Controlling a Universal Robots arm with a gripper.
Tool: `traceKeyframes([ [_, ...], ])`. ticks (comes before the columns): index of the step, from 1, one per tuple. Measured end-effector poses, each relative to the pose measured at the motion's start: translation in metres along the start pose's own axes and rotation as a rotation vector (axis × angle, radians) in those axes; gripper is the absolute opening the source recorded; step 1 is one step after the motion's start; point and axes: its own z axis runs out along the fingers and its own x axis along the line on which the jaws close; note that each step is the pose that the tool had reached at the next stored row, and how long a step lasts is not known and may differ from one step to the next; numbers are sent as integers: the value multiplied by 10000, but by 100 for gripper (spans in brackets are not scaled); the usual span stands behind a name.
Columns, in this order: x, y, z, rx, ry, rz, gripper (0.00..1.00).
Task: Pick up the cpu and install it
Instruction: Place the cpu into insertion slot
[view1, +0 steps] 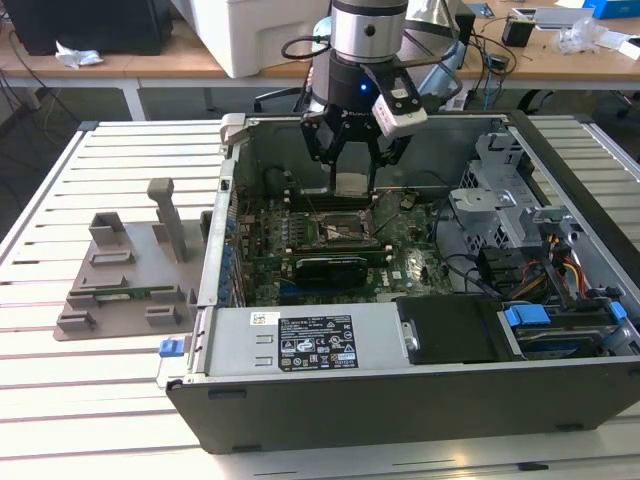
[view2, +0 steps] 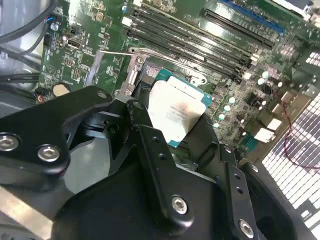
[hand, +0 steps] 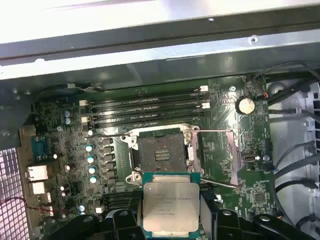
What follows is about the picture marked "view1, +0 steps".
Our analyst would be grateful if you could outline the green motherboard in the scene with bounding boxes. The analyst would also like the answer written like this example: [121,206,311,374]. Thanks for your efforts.
[234,187,454,307]

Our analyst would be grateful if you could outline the silver power supply unit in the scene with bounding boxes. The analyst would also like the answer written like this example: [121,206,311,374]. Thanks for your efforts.
[207,302,419,376]

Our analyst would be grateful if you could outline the thin metal locking lever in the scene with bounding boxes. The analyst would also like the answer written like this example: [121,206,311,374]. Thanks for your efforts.
[304,193,329,226]

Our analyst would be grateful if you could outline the black speaker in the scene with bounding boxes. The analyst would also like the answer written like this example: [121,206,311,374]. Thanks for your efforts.
[455,9,477,47]

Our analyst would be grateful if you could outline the grey plastic case latch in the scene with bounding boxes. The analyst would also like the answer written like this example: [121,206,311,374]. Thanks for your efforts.
[219,113,250,147]

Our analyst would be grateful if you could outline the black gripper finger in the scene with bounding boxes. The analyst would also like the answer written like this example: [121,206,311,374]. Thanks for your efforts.
[300,115,343,195]
[367,132,415,200]

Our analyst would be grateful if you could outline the silver CPU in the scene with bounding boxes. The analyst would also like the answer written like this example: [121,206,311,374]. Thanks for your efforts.
[334,172,370,198]

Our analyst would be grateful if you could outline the black computer tower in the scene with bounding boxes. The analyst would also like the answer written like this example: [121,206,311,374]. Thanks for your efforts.
[7,0,175,57]

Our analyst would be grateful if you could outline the grey flat box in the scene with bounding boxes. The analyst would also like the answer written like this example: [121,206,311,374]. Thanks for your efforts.
[532,3,597,32]

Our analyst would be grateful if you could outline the black and grey PC case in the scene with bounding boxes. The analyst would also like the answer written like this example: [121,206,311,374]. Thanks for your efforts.
[157,109,640,456]

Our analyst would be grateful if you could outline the black drive bay cover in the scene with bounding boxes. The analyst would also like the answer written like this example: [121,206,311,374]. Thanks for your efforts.
[394,295,521,365]

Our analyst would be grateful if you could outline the grey parts rack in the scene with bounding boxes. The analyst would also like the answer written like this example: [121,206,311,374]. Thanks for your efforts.
[55,177,216,344]

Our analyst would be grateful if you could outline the white printer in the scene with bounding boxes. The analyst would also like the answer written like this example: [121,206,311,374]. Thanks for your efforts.
[192,0,335,80]

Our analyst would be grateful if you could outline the hard disk in blue carrier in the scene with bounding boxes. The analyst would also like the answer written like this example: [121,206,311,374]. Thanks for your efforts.
[499,299,629,362]

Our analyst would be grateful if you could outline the grey metal drive cage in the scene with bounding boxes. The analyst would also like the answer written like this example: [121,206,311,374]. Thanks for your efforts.
[447,130,584,261]

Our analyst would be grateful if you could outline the crumpled white paper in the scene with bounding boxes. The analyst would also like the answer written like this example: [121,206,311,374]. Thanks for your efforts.
[53,39,105,70]

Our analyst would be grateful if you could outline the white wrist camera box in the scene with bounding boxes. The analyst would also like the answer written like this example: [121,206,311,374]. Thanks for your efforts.
[362,62,430,137]

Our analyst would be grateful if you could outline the small black box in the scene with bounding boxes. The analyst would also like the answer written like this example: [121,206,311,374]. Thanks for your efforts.
[501,14,537,49]

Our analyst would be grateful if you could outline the black cable connector block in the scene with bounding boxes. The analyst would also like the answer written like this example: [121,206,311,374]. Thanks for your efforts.
[477,247,526,301]

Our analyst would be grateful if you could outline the green RAM stick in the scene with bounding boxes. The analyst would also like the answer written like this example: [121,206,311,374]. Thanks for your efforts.
[94,285,176,302]

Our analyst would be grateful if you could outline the blue cardboard box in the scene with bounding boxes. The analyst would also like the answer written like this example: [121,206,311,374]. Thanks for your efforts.
[591,0,640,21]

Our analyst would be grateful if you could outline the yellow orange power wires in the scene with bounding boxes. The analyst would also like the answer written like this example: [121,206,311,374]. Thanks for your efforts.
[517,232,589,301]

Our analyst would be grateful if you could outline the wooden desk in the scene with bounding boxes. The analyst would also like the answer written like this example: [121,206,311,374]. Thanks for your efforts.
[452,0,640,94]
[0,19,236,121]

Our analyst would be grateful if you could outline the black graphics card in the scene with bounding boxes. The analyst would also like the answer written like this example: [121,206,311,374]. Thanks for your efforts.
[292,255,370,290]

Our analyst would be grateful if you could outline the clear plastic bag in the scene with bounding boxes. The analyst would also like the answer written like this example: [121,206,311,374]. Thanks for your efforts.
[552,17,614,55]

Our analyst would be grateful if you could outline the CPU socket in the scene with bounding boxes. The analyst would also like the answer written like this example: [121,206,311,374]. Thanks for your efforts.
[314,209,376,247]

